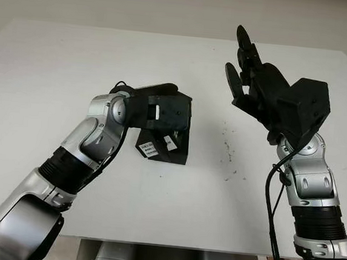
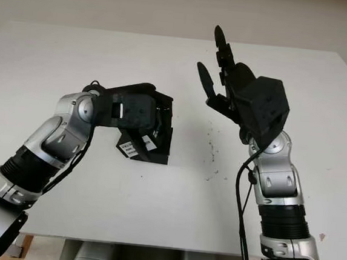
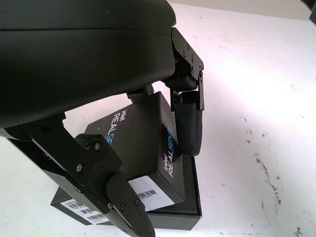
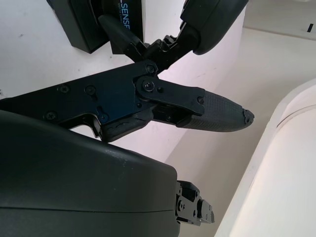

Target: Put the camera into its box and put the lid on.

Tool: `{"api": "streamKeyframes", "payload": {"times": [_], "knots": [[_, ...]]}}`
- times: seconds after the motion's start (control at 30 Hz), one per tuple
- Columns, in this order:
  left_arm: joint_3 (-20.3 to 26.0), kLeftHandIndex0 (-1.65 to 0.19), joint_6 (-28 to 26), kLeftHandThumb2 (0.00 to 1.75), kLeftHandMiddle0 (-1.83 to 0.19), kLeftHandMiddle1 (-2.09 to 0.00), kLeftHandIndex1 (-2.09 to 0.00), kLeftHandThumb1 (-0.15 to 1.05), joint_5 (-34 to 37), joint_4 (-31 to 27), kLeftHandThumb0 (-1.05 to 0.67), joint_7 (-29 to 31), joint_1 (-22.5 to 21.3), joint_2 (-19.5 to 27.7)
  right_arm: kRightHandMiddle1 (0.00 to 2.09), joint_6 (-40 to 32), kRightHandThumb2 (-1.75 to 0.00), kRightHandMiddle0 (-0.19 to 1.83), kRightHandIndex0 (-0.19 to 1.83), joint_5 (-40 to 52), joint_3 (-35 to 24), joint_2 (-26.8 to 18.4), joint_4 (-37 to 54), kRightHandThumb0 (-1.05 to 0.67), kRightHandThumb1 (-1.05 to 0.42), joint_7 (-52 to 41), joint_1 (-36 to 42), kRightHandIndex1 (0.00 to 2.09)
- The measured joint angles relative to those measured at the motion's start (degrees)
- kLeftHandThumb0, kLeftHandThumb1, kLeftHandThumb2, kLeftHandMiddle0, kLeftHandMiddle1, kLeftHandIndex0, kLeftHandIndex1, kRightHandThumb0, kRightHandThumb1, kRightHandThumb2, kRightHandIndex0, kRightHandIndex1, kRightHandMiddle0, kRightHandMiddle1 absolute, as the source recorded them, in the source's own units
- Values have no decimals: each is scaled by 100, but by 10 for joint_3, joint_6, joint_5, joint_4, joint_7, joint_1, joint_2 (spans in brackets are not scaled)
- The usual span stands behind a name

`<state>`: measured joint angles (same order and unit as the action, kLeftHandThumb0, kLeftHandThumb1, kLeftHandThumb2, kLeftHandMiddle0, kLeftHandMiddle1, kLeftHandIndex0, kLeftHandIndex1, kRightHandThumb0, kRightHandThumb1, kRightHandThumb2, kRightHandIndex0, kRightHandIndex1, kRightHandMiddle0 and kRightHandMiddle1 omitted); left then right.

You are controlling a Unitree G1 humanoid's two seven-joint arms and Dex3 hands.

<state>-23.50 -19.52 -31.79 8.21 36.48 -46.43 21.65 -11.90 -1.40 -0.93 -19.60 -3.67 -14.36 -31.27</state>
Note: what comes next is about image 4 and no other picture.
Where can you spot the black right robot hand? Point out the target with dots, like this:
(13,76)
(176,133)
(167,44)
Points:
(74,187)

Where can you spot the black RealSense box lid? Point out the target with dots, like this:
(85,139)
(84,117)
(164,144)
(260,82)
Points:
(133,14)

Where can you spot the black box base with foam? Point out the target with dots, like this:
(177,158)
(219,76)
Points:
(81,27)

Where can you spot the white rounded cabinet panel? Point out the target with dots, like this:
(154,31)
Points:
(279,168)

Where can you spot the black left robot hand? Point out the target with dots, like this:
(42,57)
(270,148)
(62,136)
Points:
(209,22)

